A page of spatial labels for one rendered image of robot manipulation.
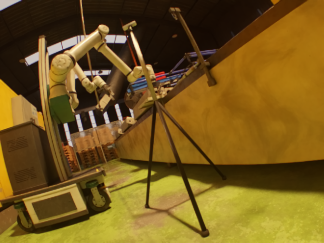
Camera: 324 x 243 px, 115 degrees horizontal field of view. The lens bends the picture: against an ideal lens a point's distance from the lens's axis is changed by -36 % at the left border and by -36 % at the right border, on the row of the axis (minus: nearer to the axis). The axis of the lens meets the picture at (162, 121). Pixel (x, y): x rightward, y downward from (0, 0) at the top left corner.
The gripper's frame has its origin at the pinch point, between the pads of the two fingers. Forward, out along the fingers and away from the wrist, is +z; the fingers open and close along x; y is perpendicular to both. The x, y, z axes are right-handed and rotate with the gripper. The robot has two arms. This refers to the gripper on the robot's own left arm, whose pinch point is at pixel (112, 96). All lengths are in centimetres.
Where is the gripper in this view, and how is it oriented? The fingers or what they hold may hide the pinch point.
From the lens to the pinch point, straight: 187.5
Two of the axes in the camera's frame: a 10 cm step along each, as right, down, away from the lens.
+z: 6.9, 7.2, -0.4
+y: 6.8, -6.3, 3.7
